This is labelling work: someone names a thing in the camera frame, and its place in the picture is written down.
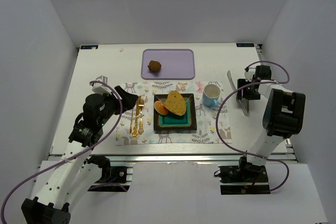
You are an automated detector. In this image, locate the lavender serving tray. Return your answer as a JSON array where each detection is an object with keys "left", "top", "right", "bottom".
[{"left": 141, "top": 49, "right": 195, "bottom": 80}]

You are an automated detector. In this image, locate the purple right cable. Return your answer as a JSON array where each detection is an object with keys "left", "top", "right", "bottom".
[{"left": 215, "top": 60, "right": 291, "bottom": 193}]

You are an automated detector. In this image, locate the blue label sticker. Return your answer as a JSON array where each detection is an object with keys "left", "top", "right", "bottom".
[
  {"left": 80, "top": 45, "right": 99, "bottom": 50},
  {"left": 236, "top": 43, "right": 255, "bottom": 47}
]

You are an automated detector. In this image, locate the blue label sticker left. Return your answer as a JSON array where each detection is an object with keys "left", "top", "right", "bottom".
[{"left": 80, "top": 45, "right": 99, "bottom": 50}]

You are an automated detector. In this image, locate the gold fork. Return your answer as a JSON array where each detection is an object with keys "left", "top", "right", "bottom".
[{"left": 133, "top": 105, "right": 140, "bottom": 136}]

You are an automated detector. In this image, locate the gold knife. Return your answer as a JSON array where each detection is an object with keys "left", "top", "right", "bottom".
[{"left": 129, "top": 96, "right": 141, "bottom": 135}]

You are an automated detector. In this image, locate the animal print placemat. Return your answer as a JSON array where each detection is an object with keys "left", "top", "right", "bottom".
[{"left": 112, "top": 81, "right": 232, "bottom": 145}]

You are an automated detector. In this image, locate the purple cable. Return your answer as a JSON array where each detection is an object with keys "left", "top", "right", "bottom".
[
  {"left": 215, "top": 60, "right": 291, "bottom": 193},
  {"left": 0, "top": 81, "right": 124, "bottom": 218}
]

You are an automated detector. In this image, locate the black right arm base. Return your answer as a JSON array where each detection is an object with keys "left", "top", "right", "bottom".
[{"left": 214, "top": 166, "right": 270, "bottom": 195}]

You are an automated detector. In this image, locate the gold spoon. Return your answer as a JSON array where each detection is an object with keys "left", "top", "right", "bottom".
[{"left": 138, "top": 96, "right": 144, "bottom": 135}]

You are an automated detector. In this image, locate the dark brown bread roll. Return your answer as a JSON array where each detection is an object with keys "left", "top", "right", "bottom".
[{"left": 148, "top": 60, "right": 162, "bottom": 73}]

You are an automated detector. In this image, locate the large seeded bread slice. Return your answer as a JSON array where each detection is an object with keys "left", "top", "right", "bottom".
[{"left": 164, "top": 91, "right": 186, "bottom": 116}]

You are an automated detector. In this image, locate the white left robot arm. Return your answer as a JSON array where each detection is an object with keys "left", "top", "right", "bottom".
[{"left": 21, "top": 81, "right": 139, "bottom": 223}]

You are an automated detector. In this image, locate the light blue mug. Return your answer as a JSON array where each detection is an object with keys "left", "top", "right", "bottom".
[{"left": 203, "top": 84, "right": 221, "bottom": 108}]

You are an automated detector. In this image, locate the orange glazed bun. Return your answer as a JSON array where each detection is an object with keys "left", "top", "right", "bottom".
[{"left": 154, "top": 100, "right": 167, "bottom": 116}]

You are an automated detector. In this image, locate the blue label sticker right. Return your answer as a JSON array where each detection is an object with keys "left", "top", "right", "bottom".
[{"left": 236, "top": 43, "right": 255, "bottom": 47}]

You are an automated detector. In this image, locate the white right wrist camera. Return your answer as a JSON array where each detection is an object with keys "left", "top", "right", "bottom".
[{"left": 244, "top": 67, "right": 256, "bottom": 82}]

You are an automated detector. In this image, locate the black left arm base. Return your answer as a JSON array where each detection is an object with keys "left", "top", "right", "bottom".
[{"left": 87, "top": 155, "right": 133, "bottom": 192}]

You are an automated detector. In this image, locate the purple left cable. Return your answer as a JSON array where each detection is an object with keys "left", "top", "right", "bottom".
[{"left": 0, "top": 81, "right": 124, "bottom": 218}]

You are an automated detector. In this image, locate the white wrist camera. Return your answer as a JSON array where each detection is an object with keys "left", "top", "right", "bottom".
[
  {"left": 92, "top": 76, "right": 111, "bottom": 95},
  {"left": 244, "top": 67, "right": 256, "bottom": 82}
]

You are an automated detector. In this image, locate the black teal square plate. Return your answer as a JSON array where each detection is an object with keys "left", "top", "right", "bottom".
[{"left": 153, "top": 93, "right": 197, "bottom": 132}]

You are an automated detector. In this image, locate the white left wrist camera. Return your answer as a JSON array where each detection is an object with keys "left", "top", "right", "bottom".
[{"left": 92, "top": 76, "right": 111, "bottom": 95}]

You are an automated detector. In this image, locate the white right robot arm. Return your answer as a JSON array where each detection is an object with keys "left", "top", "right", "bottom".
[{"left": 227, "top": 65, "right": 306, "bottom": 177}]

